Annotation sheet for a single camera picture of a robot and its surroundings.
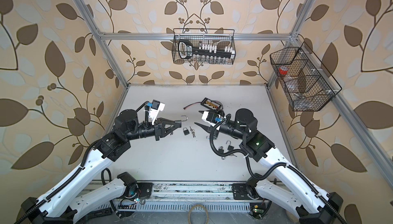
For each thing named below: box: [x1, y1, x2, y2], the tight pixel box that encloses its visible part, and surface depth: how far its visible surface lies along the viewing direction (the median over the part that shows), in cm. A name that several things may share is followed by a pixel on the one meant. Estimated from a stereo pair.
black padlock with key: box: [183, 126, 190, 136], surface depth 96 cm
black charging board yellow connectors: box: [200, 97, 222, 110], surface depth 110 cm
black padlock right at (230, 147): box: [225, 140, 235, 151], surface depth 90 cm
